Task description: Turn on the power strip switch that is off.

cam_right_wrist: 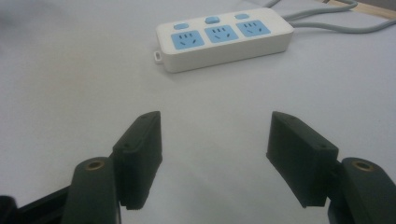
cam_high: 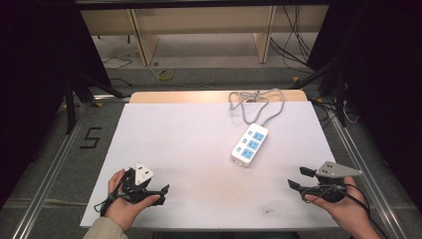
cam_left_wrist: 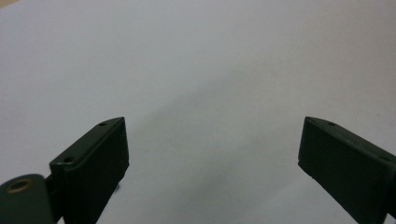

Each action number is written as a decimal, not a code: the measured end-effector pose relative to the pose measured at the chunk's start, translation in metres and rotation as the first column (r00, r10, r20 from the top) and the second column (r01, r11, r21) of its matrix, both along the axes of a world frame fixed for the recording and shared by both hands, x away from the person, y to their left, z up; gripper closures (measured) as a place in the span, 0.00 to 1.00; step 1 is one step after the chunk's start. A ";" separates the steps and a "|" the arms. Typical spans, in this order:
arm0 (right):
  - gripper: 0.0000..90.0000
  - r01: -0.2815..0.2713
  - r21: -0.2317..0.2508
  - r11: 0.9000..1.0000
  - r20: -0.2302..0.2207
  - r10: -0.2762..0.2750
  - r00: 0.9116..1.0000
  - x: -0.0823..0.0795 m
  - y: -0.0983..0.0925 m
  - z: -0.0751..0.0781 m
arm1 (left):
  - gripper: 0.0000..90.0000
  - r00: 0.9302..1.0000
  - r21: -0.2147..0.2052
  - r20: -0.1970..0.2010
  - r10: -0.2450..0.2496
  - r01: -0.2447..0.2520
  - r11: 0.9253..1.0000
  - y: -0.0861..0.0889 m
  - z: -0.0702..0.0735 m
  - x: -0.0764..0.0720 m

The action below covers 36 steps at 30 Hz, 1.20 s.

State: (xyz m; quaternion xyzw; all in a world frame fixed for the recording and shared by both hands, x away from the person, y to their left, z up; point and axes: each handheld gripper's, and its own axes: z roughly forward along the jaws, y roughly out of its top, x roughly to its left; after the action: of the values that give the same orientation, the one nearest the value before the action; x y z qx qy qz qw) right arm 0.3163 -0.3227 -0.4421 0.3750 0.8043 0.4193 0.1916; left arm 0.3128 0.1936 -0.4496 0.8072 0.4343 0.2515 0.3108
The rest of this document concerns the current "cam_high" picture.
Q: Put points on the person's right hand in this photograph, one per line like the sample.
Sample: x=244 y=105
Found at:
x=346 y=209

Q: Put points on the aluminium rail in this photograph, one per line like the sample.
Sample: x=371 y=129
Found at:
x=368 y=179
x=49 y=172

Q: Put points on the person's left hand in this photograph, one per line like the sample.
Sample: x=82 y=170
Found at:
x=124 y=207

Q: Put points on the light wooden desk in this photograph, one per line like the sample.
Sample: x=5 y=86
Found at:
x=199 y=20

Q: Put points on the white foam board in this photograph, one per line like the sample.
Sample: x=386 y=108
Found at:
x=185 y=149

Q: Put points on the white blue power strip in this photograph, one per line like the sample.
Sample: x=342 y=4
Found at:
x=250 y=144

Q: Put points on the yellow tape roll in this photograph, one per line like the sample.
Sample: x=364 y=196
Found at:
x=165 y=75

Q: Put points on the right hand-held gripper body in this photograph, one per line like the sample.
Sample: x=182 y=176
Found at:
x=331 y=179

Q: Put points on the black metal stand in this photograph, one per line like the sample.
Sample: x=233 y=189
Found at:
x=70 y=106
x=340 y=93

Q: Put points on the black curtain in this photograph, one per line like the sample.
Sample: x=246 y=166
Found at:
x=36 y=66
x=381 y=73

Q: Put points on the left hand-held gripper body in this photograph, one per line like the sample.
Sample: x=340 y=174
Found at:
x=141 y=174

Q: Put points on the wooden table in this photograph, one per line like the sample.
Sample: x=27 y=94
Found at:
x=185 y=97

